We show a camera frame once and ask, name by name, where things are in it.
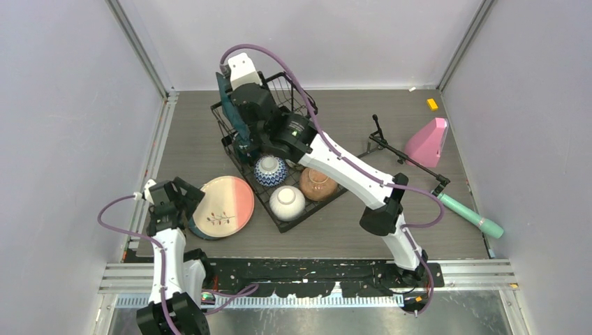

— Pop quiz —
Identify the dark blue-green round plate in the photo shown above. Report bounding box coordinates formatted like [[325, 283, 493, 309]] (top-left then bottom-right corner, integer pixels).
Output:
[[188, 218, 220, 241]]

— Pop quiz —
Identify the teal square plate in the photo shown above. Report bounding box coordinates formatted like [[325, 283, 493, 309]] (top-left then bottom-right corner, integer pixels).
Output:
[[216, 73, 251, 149]]

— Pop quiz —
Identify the pink round plate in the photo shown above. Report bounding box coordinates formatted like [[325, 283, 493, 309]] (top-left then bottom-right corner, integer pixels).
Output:
[[192, 176, 255, 239]]

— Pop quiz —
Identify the red patterned bowl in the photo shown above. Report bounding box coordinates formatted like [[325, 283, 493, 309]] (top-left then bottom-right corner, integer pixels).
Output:
[[254, 156, 288, 187]]

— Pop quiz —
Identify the brown striped bowl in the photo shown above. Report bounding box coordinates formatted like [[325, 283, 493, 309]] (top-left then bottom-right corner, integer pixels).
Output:
[[299, 167, 338, 202]]

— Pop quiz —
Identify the white blue-rimmed bowl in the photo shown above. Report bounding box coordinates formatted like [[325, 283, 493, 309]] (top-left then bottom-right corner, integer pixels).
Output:
[[269, 186, 306, 221]]

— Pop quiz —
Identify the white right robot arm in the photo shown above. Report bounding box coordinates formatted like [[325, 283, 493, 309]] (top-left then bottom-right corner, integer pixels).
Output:
[[228, 83, 429, 287]]

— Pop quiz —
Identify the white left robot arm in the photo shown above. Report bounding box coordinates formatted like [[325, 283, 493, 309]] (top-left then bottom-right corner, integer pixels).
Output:
[[135, 177, 214, 334]]

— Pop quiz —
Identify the black mini tripod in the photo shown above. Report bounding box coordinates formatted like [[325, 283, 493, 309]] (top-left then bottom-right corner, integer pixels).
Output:
[[362, 114, 450, 199]]

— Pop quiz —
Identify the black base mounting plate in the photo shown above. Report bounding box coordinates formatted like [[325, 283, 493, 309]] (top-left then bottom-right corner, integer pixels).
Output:
[[204, 258, 431, 298]]

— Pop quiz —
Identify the pink wedge object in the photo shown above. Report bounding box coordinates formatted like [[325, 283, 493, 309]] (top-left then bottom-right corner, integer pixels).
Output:
[[404, 117, 449, 168]]

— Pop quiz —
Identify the yellow small block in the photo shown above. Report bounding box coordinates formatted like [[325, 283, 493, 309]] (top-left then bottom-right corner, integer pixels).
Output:
[[426, 98, 439, 111]]

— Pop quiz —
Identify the mint green microphone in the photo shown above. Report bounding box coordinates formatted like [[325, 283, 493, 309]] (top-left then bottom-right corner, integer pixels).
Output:
[[438, 193, 504, 239]]

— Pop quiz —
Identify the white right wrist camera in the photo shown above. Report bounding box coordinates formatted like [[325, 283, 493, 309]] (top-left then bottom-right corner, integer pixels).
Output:
[[227, 52, 262, 90]]

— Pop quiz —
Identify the black wire dish rack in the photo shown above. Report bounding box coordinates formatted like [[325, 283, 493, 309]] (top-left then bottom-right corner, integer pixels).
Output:
[[211, 73, 347, 233]]

